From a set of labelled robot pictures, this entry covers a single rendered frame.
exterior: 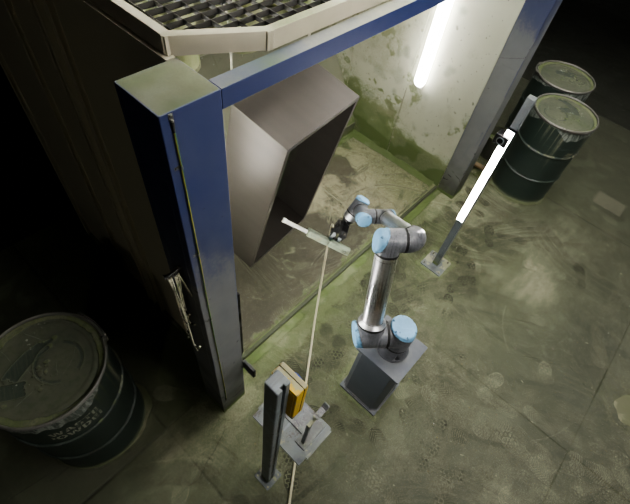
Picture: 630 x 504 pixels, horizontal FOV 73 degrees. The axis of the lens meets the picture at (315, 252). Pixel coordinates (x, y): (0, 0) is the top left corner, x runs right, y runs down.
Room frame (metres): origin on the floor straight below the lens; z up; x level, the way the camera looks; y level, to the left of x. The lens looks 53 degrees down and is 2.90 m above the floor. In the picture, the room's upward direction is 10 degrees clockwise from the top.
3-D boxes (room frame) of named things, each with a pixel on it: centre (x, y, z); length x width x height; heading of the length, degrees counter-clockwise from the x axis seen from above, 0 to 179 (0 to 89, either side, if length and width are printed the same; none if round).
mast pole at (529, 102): (2.29, -1.05, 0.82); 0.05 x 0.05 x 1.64; 55
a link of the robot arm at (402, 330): (1.11, -0.53, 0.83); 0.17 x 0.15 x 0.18; 102
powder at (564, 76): (4.17, -2.10, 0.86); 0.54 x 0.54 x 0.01
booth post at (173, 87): (0.88, 0.42, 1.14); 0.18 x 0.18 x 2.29; 55
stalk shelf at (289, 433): (0.56, -0.04, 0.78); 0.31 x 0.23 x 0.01; 55
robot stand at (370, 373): (1.12, -0.54, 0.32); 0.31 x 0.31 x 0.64; 55
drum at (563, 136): (3.53, -1.97, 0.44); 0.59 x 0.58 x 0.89; 160
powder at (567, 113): (3.53, -1.97, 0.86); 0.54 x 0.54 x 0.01
